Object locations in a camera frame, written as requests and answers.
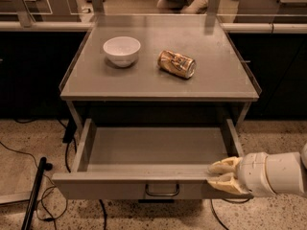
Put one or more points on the white ceramic bowl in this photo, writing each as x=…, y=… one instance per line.
x=122, y=50

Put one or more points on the grey drawer cabinet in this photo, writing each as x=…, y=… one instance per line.
x=220, y=74

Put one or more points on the crushed gold soda can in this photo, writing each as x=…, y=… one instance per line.
x=176, y=64

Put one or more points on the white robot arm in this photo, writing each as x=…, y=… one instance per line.
x=286, y=172

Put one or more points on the grey top drawer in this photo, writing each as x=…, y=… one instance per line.
x=148, y=163

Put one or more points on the white horizontal rail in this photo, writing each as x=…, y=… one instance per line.
x=236, y=28

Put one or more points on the black metal stand leg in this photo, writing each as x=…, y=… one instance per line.
x=42, y=167

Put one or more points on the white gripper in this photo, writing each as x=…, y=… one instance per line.
x=254, y=173

